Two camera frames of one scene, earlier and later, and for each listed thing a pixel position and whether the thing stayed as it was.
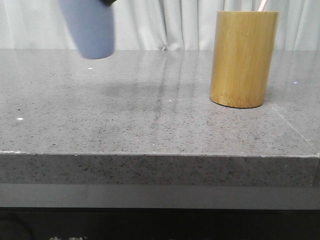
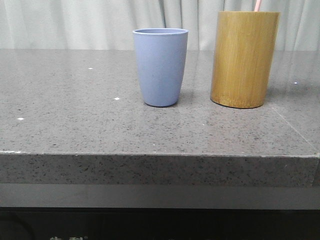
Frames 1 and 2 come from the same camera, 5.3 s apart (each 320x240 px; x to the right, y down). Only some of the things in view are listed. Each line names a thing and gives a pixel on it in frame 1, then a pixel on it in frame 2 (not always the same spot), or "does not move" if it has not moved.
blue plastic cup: [92, 24] → [161, 54]
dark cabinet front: [158, 223] does not move
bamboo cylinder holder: [243, 48] does not move
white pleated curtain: [155, 24] does not move
